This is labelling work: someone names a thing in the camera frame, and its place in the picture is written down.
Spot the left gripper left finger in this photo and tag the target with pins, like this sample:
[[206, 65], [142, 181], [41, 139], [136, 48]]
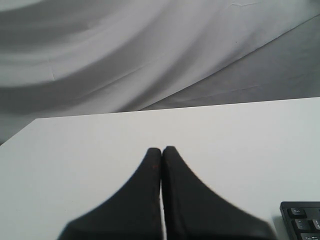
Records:
[[132, 213]]

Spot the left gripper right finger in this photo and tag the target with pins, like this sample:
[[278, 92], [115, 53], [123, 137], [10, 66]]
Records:
[[192, 211]]

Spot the black acer keyboard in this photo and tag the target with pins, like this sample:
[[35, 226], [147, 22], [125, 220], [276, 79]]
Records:
[[301, 219]]

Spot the grey backdrop cloth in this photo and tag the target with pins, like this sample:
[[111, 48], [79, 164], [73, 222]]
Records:
[[84, 57]]

